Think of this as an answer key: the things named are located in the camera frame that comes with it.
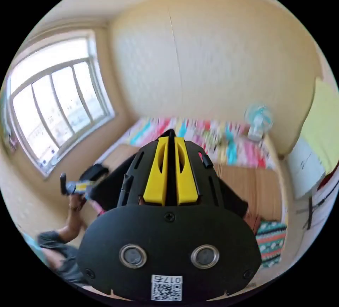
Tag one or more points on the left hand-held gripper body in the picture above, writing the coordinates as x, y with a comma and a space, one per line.
94, 173

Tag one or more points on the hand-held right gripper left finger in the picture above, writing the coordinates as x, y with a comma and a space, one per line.
156, 179

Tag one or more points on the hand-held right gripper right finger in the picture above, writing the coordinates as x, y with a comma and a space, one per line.
186, 182

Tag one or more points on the black pants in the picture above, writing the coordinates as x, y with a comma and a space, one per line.
106, 193

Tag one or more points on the person's left forearm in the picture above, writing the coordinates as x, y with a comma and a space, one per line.
72, 225

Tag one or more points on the person's left hand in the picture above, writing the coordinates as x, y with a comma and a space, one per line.
76, 202

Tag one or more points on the bed with woven mat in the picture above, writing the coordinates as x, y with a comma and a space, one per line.
254, 187

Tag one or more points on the window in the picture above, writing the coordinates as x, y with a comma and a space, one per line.
55, 105

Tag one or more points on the small blue table fan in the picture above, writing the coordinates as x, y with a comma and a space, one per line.
258, 120

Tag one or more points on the zigzag patterned cushion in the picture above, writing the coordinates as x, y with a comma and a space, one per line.
271, 243

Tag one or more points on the white cupboard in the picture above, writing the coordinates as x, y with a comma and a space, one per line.
304, 169

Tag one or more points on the yellow curtain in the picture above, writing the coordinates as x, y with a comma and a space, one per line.
321, 126

